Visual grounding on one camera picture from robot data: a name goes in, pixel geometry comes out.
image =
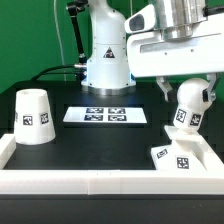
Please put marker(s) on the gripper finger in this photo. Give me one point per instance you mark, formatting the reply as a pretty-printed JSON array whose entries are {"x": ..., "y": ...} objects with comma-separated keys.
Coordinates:
[
  {"x": 168, "y": 91},
  {"x": 209, "y": 94}
]

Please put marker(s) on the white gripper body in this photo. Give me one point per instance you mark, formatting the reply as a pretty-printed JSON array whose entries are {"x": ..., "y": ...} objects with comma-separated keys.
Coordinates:
[{"x": 149, "y": 56}]

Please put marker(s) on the white lamp bulb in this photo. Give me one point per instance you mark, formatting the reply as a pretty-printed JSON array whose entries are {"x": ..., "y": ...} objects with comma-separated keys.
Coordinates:
[{"x": 191, "y": 107}]

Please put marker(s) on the white lamp base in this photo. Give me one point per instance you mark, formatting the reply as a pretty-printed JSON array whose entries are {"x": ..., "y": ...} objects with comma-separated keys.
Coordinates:
[{"x": 181, "y": 154}]

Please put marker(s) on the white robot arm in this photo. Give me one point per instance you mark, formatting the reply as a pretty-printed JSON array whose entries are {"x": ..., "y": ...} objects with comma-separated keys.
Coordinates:
[{"x": 165, "y": 38}]

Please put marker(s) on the white lamp shade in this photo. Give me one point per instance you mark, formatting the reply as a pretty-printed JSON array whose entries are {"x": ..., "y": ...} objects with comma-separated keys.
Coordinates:
[{"x": 33, "y": 123}]

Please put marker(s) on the white U-shaped fence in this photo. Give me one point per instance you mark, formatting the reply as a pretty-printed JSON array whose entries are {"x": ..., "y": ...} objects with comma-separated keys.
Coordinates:
[{"x": 101, "y": 182}]

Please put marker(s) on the white marker tag plate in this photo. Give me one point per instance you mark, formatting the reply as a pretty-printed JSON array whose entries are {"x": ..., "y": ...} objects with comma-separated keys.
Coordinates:
[{"x": 130, "y": 115}]

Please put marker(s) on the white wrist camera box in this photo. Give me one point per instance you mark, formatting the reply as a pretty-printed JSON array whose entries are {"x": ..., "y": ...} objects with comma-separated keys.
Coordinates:
[{"x": 142, "y": 21}]

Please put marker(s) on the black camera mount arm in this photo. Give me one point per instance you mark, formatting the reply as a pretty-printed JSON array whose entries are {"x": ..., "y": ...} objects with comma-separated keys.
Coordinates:
[{"x": 74, "y": 8}]

